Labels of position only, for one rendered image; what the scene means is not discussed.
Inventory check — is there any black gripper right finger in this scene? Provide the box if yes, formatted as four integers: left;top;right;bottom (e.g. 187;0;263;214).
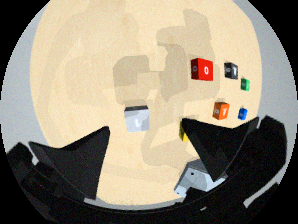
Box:
181;117;259;183

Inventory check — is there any yellow block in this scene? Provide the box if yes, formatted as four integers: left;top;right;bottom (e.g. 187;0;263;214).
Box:
178;121;189;141

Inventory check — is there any orange block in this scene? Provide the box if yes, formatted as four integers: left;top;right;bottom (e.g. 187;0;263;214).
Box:
213;101;230;120

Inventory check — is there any green block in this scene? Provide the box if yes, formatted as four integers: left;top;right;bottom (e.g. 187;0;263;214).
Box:
239;79;250;91

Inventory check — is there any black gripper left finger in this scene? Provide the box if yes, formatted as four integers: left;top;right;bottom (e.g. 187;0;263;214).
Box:
28;125;110;201

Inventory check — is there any red block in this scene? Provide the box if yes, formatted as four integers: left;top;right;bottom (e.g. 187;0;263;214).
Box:
190;57;213;81

